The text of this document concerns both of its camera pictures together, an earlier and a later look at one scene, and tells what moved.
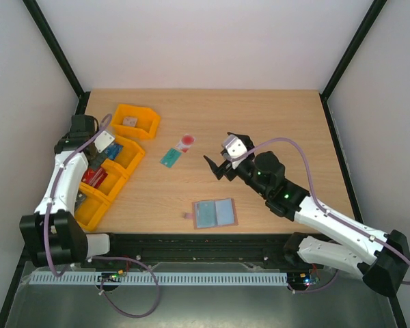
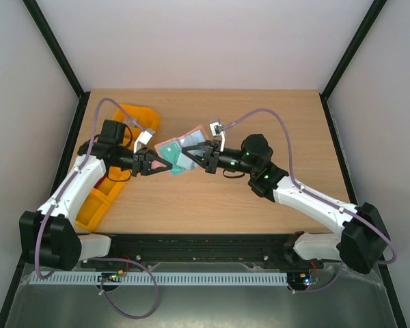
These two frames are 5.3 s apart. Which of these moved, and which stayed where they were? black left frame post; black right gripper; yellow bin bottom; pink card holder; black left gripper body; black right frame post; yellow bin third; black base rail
Moved: pink card holder; black left gripper body; black right gripper
Stayed: yellow bin bottom; black right frame post; black base rail; yellow bin third; black left frame post
